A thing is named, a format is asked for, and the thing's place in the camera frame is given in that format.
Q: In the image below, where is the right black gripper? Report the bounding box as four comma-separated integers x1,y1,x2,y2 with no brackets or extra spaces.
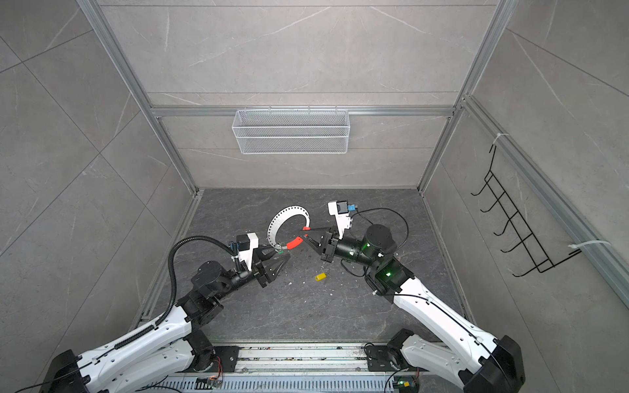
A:
301,226,381,272

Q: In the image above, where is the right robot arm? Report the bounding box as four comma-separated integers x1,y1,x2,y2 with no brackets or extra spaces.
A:
301,224,526,392

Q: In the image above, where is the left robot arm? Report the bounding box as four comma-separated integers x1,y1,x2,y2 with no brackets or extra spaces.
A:
40,246,290,392

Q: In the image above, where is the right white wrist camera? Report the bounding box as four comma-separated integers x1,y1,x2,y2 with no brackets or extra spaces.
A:
328,201,356,239

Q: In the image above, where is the right black camera cable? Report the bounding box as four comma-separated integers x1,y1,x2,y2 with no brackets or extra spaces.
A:
353,207,410,252

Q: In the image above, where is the left black corrugated cable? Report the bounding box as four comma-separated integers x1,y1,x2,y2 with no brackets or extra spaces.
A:
112,235,237,350

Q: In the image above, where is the white wire mesh basket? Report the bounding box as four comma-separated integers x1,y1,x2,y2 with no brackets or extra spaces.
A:
232,109,351,155

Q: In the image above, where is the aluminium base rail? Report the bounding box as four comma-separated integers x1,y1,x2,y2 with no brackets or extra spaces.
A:
137,342,492,393

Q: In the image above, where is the black wire hook rack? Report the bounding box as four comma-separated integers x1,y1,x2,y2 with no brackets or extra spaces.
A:
470,145,582,278

